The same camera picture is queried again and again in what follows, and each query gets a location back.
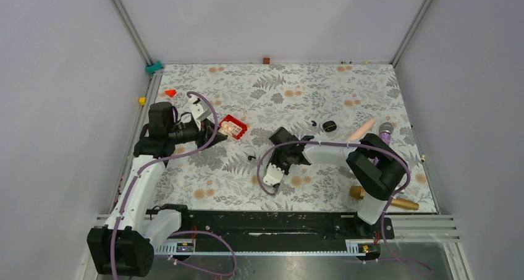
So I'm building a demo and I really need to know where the beige earbud charging case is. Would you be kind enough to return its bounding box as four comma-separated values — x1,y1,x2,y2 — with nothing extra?
222,122,239,137

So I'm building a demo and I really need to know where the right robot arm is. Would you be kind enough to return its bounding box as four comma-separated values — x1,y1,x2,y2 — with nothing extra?
259,127,410,238

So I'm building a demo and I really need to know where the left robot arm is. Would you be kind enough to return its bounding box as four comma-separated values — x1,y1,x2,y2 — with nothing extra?
87,97,218,278

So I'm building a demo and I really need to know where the black earbud charging case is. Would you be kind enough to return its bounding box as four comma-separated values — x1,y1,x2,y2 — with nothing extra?
322,121,337,132

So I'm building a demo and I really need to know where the red plastic basket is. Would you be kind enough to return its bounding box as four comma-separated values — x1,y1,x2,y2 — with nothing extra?
219,114,248,140

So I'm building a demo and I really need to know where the orange triangle block upper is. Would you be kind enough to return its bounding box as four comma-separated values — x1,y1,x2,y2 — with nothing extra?
164,89,177,98

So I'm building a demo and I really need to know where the floral patterned mat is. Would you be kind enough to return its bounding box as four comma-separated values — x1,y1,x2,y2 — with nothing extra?
149,64,436,213

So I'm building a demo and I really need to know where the teal block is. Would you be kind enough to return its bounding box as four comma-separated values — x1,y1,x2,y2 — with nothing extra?
145,61,164,75

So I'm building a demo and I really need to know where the pink toy microphone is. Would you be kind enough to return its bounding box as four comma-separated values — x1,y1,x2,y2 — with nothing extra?
347,119,376,142

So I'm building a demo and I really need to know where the gold microphone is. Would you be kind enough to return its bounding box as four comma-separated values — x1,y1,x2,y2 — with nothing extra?
349,186,419,211

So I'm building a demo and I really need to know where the purple glitter microphone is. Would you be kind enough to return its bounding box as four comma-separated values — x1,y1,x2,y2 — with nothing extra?
379,122,394,145

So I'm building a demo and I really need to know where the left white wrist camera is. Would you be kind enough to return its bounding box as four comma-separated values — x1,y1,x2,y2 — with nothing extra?
188,95,212,130

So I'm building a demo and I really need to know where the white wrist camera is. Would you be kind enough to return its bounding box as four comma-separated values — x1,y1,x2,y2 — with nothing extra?
262,163,285,187
188,95,212,130

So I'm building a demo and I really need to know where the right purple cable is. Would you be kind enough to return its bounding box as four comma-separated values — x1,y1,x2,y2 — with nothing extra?
256,140,434,276

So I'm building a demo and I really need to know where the purple cable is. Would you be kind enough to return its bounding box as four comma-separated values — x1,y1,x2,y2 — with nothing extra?
256,140,434,276
109,91,239,280

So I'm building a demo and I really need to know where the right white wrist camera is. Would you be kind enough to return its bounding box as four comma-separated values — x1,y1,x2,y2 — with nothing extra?
262,163,285,187

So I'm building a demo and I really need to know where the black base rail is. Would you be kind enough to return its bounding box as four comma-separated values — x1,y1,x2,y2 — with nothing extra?
146,204,395,253

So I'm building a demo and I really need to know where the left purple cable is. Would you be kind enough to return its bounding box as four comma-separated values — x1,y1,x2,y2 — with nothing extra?
109,91,239,280

